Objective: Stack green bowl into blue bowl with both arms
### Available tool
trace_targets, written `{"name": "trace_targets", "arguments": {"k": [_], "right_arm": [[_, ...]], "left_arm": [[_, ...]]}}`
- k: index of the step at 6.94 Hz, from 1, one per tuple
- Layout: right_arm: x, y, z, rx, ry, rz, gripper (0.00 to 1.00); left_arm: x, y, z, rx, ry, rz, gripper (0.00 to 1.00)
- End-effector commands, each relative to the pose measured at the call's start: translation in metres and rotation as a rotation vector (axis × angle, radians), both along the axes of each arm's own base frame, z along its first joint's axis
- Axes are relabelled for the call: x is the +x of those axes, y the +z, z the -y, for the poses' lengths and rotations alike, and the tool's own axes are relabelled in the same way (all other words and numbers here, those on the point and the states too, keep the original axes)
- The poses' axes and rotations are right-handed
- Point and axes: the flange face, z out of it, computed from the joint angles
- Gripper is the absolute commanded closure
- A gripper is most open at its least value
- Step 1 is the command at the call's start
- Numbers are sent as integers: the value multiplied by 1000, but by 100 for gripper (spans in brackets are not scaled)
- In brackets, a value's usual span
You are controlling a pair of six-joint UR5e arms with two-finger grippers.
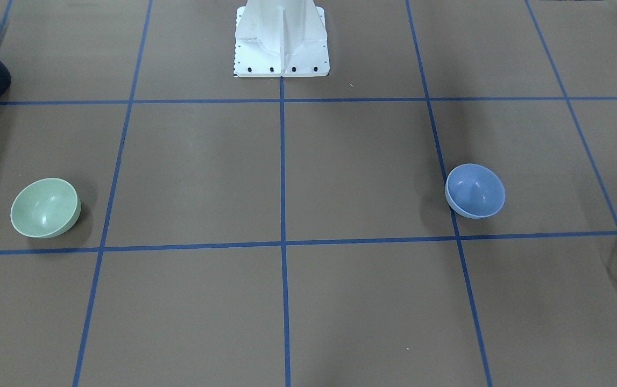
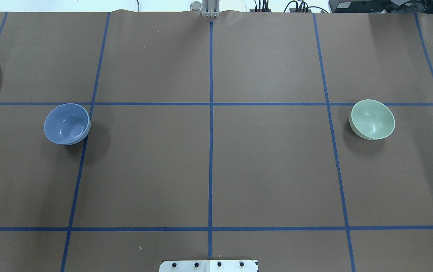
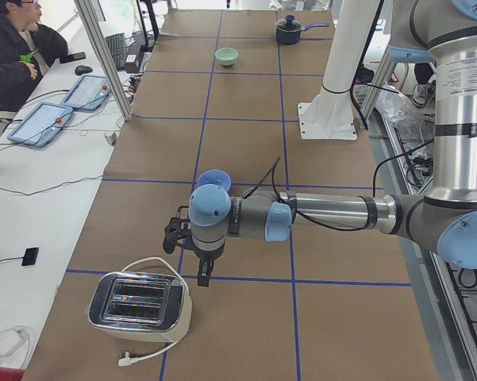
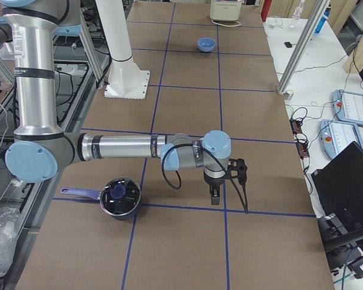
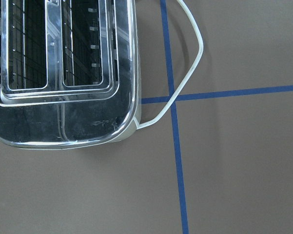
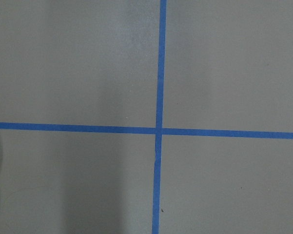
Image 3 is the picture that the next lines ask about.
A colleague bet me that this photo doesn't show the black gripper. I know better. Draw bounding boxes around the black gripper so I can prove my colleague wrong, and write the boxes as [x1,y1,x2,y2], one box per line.
[191,237,225,287]

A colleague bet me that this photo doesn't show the blue bowl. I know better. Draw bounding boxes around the blue bowl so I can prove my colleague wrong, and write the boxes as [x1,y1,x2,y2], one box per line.
[197,169,232,191]

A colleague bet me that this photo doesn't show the green bowl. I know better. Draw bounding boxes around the green bowl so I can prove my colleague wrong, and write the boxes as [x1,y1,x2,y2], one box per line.
[214,47,239,67]

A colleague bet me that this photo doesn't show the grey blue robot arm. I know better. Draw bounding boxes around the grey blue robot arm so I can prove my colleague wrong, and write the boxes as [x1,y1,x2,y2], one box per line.
[187,1,477,287]

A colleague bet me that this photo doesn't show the chrome cream toaster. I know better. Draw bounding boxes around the chrome cream toaster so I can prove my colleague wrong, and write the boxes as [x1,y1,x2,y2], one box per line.
[87,271,192,343]

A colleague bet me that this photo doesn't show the small black square device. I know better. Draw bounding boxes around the small black square device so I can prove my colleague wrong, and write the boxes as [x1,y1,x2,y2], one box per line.
[21,247,39,267]

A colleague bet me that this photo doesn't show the far blue teach pendant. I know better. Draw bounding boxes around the far blue teach pendant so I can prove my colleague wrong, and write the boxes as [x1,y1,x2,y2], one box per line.
[61,74,110,111]

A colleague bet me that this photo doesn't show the blue teach pendant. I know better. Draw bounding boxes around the blue teach pendant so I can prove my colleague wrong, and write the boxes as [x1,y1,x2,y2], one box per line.
[61,74,110,111]
[7,102,74,147]

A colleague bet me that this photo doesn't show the near blue teach pendant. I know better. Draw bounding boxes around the near blue teach pendant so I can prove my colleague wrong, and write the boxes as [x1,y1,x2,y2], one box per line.
[7,102,74,147]

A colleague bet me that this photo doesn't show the black computer mouse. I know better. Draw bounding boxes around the black computer mouse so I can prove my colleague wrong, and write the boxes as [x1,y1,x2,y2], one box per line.
[75,65,93,76]

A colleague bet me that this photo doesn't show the black keyboard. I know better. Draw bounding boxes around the black keyboard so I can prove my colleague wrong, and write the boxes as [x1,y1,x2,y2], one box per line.
[104,33,125,71]

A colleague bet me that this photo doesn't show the black smartphone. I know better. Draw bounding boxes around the black smartphone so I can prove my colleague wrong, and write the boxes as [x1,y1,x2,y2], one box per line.
[60,52,86,64]

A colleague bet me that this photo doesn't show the crumpled clear plastic bag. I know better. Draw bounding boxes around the crumpled clear plastic bag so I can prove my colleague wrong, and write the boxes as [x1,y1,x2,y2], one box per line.
[375,90,422,140]

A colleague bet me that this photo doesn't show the person in black jacket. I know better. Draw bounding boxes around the person in black jacket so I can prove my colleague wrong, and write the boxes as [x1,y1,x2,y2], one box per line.
[0,1,68,112]

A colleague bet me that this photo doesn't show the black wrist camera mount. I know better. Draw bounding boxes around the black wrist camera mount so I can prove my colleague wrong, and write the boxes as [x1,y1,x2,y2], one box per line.
[163,206,192,254]

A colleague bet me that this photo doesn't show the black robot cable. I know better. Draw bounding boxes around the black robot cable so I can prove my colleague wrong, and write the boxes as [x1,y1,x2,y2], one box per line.
[241,156,436,232]

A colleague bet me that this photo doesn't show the white toaster power cord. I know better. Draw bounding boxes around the white toaster power cord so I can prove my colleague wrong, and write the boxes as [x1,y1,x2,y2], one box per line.
[117,256,190,368]

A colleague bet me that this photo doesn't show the aluminium frame post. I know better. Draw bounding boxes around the aluminium frame post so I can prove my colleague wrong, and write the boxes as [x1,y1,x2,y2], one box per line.
[74,0,133,121]

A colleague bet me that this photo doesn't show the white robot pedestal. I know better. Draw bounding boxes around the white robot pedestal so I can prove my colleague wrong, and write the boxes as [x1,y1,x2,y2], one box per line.
[298,0,383,140]

